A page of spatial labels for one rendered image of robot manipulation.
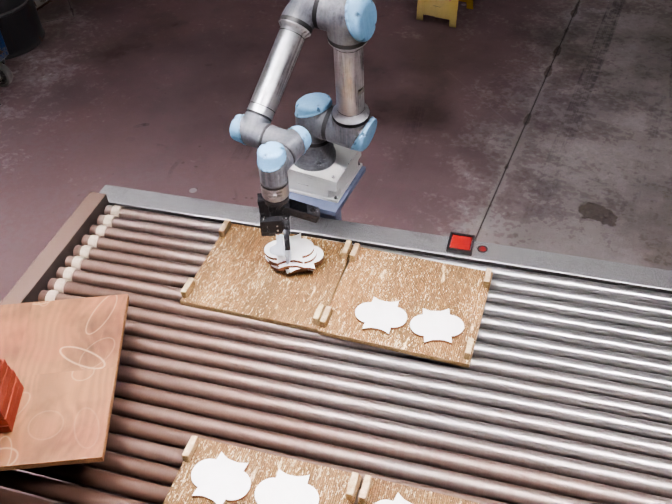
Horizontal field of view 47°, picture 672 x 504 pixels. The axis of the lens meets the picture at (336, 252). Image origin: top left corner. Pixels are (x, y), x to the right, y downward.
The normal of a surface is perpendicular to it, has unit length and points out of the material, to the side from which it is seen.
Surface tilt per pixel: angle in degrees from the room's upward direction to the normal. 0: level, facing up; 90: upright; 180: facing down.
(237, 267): 0
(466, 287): 0
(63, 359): 0
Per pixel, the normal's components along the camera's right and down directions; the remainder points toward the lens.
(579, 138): -0.04, -0.73
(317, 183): -0.40, 0.63
